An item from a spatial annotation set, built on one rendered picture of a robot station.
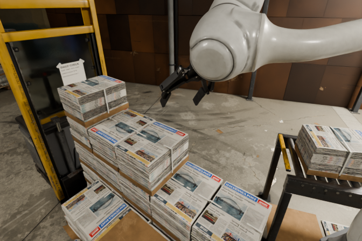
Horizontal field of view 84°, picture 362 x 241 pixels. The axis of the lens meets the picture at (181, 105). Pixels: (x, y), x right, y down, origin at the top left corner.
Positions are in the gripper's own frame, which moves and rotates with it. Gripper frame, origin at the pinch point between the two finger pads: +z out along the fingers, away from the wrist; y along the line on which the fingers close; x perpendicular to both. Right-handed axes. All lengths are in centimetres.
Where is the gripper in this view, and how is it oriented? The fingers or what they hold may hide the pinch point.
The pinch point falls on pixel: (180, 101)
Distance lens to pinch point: 70.9
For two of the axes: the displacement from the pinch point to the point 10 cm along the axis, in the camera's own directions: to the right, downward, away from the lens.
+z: -3.8, 6.2, 6.9
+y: -8.6, 0.4, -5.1
